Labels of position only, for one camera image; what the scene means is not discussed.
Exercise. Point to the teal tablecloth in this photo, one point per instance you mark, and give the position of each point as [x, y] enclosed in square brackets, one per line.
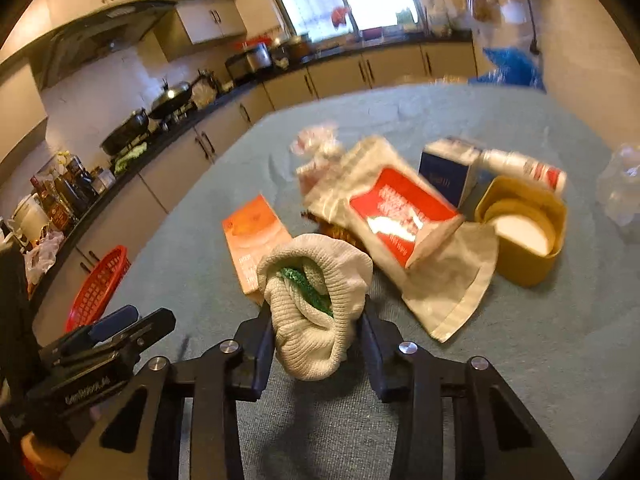
[190, 240]

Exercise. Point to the green crinkled wrapper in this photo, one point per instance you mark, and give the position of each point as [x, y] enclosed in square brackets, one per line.
[306, 285]

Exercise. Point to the white bottle with red label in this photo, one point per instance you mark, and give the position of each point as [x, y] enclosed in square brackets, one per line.
[510, 162]

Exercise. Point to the red hanging item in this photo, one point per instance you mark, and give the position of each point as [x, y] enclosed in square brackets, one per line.
[340, 15]

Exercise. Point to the steel range hood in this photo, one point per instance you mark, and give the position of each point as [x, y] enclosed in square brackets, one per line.
[95, 40]

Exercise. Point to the white crumpled bag on counter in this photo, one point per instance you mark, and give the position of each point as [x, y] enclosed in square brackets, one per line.
[202, 92]

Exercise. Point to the white round lid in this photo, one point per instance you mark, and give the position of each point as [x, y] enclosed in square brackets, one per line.
[520, 230]

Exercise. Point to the black kitchen countertop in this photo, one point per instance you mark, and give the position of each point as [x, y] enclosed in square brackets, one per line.
[400, 40]

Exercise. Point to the white pouch with red label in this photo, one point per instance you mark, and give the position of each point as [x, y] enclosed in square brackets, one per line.
[390, 210]

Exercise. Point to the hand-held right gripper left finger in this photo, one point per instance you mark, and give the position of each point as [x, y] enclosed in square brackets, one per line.
[262, 355]

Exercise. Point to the wok with lid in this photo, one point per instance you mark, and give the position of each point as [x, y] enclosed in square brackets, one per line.
[170, 94]

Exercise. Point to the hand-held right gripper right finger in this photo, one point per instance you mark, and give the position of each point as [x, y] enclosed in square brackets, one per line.
[375, 360]

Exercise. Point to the yellow round container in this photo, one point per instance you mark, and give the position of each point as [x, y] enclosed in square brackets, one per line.
[520, 270]

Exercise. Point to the white knit cloth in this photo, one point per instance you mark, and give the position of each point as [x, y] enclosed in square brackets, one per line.
[300, 340]

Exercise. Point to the brown pot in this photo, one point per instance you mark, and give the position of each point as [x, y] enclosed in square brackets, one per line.
[295, 47]

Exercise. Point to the orange flat packet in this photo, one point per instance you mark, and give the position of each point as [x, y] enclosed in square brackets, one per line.
[250, 240]

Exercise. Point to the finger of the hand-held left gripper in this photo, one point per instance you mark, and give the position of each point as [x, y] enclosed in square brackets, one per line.
[150, 327]
[115, 319]

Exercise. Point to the cluster of condiment bottles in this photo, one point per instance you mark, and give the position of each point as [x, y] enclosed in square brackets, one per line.
[65, 190]

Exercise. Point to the white rice cooker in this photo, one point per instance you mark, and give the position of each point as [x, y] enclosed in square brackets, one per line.
[30, 217]

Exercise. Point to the blue plastic bag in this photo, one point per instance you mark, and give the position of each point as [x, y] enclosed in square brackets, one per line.
[515, 67]

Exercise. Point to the black countertop appliance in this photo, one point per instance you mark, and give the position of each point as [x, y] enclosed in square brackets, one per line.
[237, 67]

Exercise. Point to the black frying pan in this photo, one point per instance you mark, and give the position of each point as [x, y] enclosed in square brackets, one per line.
[125, 132]

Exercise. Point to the brown snack wrapper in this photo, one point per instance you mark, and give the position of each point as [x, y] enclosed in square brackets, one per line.
[335, 232]

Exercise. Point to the person's left hand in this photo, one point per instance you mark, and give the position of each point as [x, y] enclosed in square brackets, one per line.
[45, 457]

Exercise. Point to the beige wall cabinet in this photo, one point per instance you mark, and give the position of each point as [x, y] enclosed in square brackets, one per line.
[205, 20]

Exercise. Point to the pink white crumpled plastic bag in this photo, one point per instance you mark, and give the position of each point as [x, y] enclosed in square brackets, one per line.
[315, 147]

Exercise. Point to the green dish cloth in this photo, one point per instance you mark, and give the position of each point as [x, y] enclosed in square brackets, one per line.
[131, 156]

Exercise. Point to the silver cooking pot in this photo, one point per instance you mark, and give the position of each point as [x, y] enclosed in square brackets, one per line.
[257, 57]

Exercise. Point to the white printed paper booklet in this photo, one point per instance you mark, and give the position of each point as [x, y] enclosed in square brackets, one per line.
[440, 180]

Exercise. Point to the beige base cabinets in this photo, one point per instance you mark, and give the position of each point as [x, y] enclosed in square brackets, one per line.
[150, 195]

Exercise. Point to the red plastic basket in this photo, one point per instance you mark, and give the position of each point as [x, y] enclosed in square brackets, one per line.
[100, 280]

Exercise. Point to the clear crumpled plastic bag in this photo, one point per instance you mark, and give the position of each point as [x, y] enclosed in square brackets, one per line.
[620, 185]

